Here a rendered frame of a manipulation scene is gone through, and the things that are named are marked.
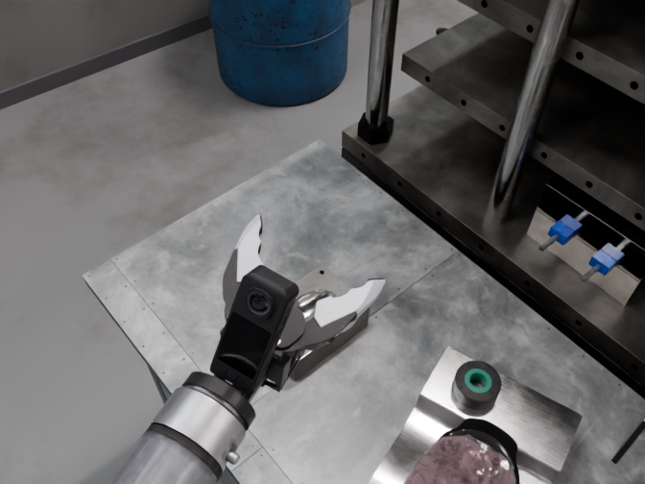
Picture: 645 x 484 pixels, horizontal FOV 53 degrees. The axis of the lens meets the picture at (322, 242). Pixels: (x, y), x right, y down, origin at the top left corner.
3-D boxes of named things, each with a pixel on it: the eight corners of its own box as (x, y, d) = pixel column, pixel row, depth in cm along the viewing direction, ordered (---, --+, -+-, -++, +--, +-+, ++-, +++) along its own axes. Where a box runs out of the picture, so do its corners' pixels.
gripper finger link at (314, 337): (340, 295, 66) (260, 324, 63) (343, 286, 65) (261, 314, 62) (361, 333, 64) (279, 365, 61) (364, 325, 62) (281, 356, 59)
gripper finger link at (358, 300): (374, 302, 71) (298, 330, 68) (385, 272, 66) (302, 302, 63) (388, 326, 69) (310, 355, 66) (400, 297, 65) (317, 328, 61)
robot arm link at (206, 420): (145, 411, 54) (229, 462, 52) (179, 367, 56) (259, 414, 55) (154, 441, 60) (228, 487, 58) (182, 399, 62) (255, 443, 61)
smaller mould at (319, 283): (294, 381, 130) (293, 365, 124) (250, 332, 137) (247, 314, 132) (368, 326, 138) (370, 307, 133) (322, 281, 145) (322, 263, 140)
